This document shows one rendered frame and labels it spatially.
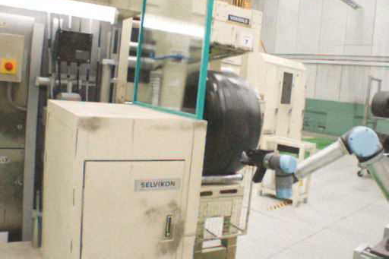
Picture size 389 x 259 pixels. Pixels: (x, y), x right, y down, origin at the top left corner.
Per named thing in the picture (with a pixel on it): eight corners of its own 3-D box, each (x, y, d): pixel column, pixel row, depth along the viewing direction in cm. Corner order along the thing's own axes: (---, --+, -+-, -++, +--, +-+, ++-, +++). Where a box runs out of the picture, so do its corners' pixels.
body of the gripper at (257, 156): (257, 148, 181) (274, 150, 171) (257, 165, 181) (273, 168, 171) (245, 149, 177) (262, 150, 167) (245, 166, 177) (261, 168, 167)
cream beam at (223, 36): (170, 37, 205) (173, 11, 205) (153, 40, 227) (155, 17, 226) (254, 52, 236) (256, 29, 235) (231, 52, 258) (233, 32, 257)
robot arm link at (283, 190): (293, 193, 166) (293, 170, 166) (292, 200, 156) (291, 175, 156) (276, 193, 169) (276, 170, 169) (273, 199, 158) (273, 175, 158)
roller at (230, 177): (185, 174, 186) (183, 182, 186) (188, 177, 182) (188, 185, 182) (239, 172, 203) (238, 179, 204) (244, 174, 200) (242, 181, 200)
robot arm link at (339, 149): (362, 119, 165) (274, 170, 180) (365, 121, 155) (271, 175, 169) (375, 140, 164) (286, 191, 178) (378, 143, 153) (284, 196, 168)
